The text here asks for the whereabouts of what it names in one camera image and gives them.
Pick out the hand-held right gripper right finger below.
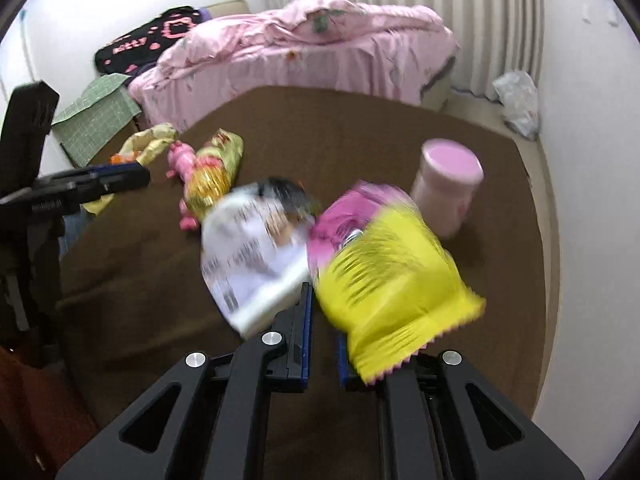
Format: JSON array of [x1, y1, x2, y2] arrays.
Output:
[[337, 335, 586, 480]]

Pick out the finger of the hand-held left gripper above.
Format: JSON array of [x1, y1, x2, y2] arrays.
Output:
[[75, 162, 151, 201]]

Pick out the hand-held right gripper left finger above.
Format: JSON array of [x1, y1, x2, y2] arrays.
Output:
[[55, 282, 316, 480]]

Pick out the yellow plastic trash bag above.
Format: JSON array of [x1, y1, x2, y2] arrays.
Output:
[[82, 122, 179, 216]]

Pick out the white printed snack packet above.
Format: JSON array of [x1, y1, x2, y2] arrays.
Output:
[[200, 177, 324, 339]]

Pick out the yellow pink snack packet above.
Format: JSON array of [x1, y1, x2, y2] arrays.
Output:
[[306, 182, 487, 387]]

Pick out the pink plush toy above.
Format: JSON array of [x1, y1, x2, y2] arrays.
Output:
[[167, 140, 211, 234]]

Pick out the green checked cardboard box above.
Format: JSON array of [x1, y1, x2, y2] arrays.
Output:
[[51, 73, 144, 169]]

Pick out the gold green snack packet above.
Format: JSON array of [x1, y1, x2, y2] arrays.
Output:
[[185, 129, 246, 222]]

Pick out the black pillow pink print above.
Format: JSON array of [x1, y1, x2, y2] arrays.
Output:
[[94, 6, 209, 77]]

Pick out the pink cup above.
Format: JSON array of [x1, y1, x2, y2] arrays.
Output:
[[410, 138, 485, 239]]

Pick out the beige headboard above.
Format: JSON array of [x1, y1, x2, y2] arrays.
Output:
[[205, 0, 251, 19]]

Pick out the pink floral duvet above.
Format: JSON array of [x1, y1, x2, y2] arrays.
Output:
[[155, 0, 446, 77]]

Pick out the bed with pink sheet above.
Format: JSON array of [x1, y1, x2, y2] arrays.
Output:
[[127, 25, 461, 127]]

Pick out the white plastic bag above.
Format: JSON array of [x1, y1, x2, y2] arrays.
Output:
[[492, 70, 541, 141]]

